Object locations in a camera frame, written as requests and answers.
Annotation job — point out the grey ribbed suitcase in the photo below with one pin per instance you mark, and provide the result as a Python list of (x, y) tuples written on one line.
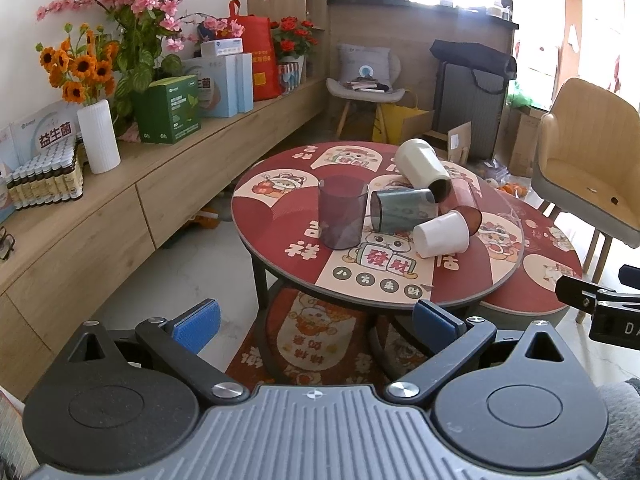
[(465, 105)]

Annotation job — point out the small white cup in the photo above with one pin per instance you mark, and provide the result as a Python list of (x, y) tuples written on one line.
[(442, 235)]

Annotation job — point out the grey shell chair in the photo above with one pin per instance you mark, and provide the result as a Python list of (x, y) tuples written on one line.
[(370, 97)]

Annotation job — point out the red rose bouquet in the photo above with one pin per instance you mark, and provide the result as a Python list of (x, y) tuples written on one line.
[(292, 35)]

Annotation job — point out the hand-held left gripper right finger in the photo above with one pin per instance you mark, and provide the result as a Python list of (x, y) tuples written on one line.
[(436, 321)]

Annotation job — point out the green carton box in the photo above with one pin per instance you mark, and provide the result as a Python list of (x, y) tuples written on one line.
[(167, 112)]

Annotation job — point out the beige armchair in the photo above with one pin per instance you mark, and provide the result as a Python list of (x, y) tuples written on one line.
[(590, 160)]

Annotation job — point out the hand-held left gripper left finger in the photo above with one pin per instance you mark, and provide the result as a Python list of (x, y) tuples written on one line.
[(197, 326)]

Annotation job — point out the grey fleece cloth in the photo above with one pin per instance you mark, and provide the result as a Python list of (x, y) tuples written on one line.
[(620, 420)]

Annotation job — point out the low round printed table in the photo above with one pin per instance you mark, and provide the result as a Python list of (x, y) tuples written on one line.
[(545, 260)]

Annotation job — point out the printed booklet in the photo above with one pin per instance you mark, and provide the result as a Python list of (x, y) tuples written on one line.
[(15, 435)]

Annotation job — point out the printed red rug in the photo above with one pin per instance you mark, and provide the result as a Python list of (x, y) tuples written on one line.
[(310, 330)]

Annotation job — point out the sunflower bouquet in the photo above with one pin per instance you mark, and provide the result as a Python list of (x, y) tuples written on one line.
[(82, 67)]

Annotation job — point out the white display card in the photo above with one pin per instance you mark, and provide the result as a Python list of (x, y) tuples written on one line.
[(45, 127)]

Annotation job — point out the open cardboard box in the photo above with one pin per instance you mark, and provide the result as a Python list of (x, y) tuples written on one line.
[(457, 142)]

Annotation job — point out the wood panelled counter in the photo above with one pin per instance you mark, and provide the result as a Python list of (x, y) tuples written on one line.
[(415, 30)]

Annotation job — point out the round printed red table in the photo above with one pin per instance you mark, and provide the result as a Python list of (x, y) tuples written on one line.
[(290, 220)]

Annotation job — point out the grey-green cup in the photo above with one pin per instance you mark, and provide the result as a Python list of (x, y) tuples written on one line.
[(406, 210)]

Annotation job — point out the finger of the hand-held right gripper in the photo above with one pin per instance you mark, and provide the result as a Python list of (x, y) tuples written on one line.
[(580, 290), (631, 276)]

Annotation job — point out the red tote bag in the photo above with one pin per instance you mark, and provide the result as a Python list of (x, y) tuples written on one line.
[(260, 55)]

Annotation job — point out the green leafy plant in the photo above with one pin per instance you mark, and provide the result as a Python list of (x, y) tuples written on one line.
[(140, 67)]

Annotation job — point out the purple translucent cup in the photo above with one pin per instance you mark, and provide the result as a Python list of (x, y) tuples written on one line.
[(341, 212)]

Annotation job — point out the rows of small brown bottles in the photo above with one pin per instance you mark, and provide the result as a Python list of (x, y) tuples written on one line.
[(47, 180)]

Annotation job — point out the dark flat booklet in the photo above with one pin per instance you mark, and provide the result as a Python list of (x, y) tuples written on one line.
[(367, 85)]

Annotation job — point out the black long bag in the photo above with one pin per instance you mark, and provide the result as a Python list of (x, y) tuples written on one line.
[(475, 57)]

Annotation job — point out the tall wooden shelf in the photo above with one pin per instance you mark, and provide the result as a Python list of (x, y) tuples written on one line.
[(280, 10)]

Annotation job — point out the white ribbed vase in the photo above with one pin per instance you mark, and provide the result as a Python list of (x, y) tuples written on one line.
[(99, 137)]

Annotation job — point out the green plastic bag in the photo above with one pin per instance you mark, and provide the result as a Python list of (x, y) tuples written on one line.
[(517, 95)]

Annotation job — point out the oranges pile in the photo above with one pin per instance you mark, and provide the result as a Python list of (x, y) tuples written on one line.
[(512, 190)]

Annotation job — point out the wooden sideboard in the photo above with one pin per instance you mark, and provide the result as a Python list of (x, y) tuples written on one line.
[(100, 240)]

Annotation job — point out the red translucent cup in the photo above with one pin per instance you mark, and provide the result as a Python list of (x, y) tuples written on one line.
[(465, 202)]

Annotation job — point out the tall cardboard box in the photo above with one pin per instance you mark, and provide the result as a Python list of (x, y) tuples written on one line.
[(522, 142)]

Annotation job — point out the small white box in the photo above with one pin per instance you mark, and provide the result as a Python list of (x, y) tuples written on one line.
[(222, 48)]

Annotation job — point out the printed flower pot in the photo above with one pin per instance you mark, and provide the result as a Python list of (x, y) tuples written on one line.
[(291, 75)]

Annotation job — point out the large cream cup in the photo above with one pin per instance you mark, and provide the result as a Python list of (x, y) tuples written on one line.
[(417, 162)]

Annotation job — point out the large light blue box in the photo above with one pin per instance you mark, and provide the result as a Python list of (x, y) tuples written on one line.
[(215, 87)]

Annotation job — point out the yellow paper bag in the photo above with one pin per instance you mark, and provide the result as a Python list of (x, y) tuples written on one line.
[(400, 125)]

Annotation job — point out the orange toy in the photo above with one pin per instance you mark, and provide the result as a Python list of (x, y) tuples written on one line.
[(206, 219)]

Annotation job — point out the grey printed cushion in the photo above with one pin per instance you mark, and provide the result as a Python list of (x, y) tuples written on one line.
[(362, 62)]

